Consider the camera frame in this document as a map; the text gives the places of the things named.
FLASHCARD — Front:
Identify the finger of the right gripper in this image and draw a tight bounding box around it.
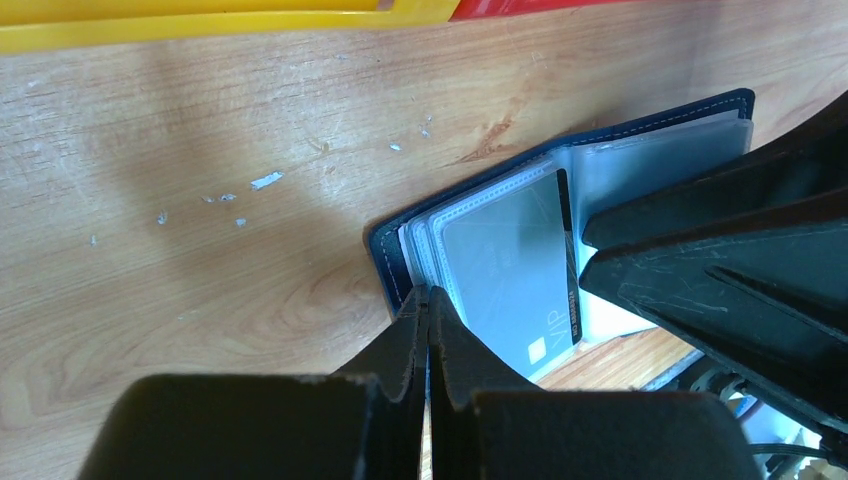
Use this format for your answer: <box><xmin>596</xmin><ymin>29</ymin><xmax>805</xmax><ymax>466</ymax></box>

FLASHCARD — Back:
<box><xmin>580</xmin><ymin>192</ymin><xmax>847</xmax><ymax>431</ymax></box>
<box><xmin>582</xmin><ymin>94</ymin><xmax>847</xmax><ymax>250</ymax></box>

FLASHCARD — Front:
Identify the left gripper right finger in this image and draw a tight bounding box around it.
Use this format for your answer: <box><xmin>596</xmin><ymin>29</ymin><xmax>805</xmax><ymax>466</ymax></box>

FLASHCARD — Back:
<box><xmin>429</xmin><ymin>287</ymin><xmax>759</xmax><ymax>479</ymax></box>

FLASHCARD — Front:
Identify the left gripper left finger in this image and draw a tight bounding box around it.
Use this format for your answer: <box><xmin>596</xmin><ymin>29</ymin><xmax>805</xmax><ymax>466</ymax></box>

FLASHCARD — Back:
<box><xmin>80</xmin><ymin>287</ymin><xmax>428</xmax><ymax>479</ymax></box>

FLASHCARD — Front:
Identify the silver VIP credit card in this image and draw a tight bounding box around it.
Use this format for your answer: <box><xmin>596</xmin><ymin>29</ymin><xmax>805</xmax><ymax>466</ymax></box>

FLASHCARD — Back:
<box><xmin>432</xmin><ymin>169</ymin><xmax>582</xmax><ymax>381</ymax></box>

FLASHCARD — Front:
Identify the blue leather card holder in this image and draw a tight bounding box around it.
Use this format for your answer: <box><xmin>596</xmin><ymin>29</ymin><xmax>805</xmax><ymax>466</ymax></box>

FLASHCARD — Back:
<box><xmin>366</xmin><ymin>88</ymin><xmax>755</xmax><ymax>370</ymax></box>

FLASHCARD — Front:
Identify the red double plastic bin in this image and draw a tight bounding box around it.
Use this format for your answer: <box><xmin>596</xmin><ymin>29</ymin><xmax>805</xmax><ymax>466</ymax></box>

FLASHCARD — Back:
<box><xmin>450</xmin><ymin>0</ymin><xmax>620</xmax><ymax>22</ymax></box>

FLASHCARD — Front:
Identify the yellow plastic bin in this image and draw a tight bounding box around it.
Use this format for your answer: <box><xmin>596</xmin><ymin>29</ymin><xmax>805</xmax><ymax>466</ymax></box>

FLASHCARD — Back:
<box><xmin>1</xmin><ymin>0</ymin><xmax>458</xmax><ymax>54</ymax></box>

